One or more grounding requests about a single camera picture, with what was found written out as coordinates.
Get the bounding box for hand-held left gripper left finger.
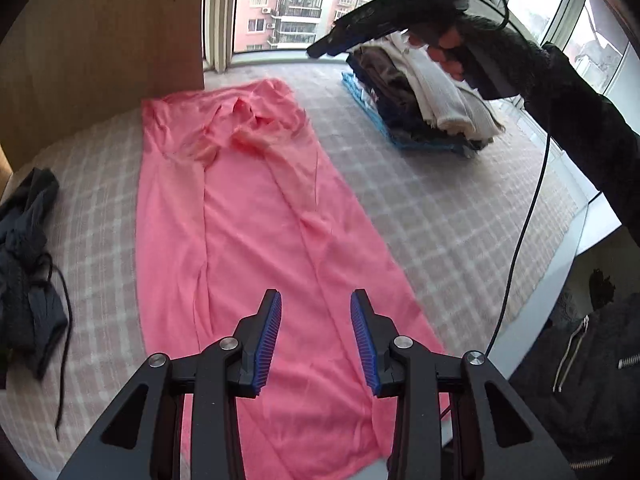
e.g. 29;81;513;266
56;288;283;480

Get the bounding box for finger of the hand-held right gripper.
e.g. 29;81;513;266
306;9;397;54
309;24;407;59

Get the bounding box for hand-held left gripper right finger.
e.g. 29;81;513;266
350;288;578;480

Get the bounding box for pink t-shirt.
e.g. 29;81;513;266
136;78;451;480

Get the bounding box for person's right forearm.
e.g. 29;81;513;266
460;10;640;246

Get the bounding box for stack of folded clothes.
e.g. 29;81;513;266
341;32;506;153

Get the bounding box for person's right hand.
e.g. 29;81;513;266
405;26;467;82

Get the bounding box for apartment buildings outside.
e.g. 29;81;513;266
235;0;401;53

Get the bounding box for white framed window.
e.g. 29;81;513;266
202;0;640;126

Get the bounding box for pink plaid blanket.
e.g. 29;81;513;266
0;60;601;480

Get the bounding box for large light brown board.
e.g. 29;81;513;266
0;0;206;161

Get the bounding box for pine plank panel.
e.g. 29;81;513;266
0;145;13;206

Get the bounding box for black cable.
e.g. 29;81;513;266
427;0;558;418

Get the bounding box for black drawstring pants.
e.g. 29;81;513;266
0;167;73;441

